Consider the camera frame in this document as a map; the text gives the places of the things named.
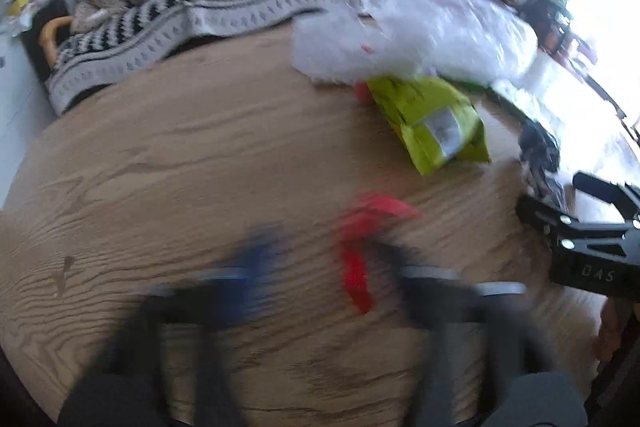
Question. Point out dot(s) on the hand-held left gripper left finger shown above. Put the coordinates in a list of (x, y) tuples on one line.
[(257, 259)]

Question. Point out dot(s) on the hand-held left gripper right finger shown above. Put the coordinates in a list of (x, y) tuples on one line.
[(395, 264)]

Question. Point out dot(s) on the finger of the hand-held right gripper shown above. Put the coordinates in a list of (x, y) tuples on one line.
[(607, 192), (555, 219)]

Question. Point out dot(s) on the red plastic wrapper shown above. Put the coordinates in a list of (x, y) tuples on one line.
[(357, 252)]

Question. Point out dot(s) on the lime green snack bag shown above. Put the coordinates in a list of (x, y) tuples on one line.
[(432, 122)]

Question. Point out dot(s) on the white plastic bag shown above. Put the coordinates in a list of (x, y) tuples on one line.
[(420, 37)]

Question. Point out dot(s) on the person's right hand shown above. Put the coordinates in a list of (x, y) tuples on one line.
[(609, 324)]

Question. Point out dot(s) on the black crumpled wrapper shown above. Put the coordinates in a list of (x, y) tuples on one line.
[(540, 152)]

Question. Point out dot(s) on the black and white striped blanket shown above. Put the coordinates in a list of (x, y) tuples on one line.
[(225, 2)]

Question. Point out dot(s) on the white cabinet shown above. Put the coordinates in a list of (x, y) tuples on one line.
[(12, 97)]

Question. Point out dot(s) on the wooden sofa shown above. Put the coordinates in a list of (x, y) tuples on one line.
[(52, 32)]

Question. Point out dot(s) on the black box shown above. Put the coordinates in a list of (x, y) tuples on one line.
[(42, 14)]

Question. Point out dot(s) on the yellow paper clutter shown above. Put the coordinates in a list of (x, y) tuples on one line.
[(22, 2)]

